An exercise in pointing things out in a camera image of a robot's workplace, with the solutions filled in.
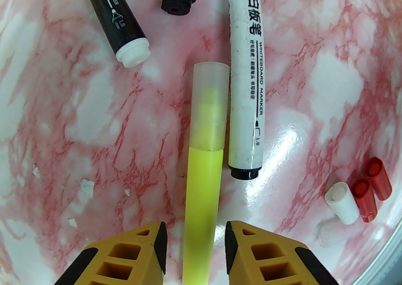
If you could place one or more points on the yellow highlighter pen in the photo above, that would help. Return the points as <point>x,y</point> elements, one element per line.
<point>204,199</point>

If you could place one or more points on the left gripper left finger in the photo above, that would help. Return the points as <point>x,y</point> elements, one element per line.
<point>122,261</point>

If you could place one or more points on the black barrel marker pen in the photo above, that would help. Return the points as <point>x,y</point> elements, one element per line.
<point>113,10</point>

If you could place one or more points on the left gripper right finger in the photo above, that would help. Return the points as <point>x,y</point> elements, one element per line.
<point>273,265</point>

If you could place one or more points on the white whiteboard marker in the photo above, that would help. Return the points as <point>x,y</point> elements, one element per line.
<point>246,73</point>

